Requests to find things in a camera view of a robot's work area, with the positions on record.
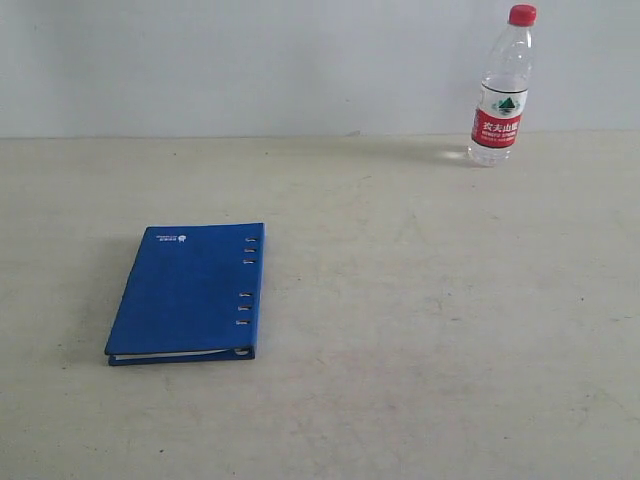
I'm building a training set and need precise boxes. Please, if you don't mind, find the blue ring-bound notebook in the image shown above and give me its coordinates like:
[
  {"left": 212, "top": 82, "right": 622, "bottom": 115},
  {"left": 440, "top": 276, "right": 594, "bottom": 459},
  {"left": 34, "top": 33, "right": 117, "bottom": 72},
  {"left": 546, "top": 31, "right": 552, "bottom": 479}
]
[{"left": 104, "top": 223, "right": 265, "bottom": 366}]

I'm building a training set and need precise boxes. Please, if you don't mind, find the clear water bottle red label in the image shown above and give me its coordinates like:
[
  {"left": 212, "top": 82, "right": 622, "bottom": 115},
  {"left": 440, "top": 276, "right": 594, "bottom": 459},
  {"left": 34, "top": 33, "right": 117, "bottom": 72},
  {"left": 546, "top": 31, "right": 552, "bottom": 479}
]
[{"left": 468, "top": 4, "right": 537, "bottom": 167}]

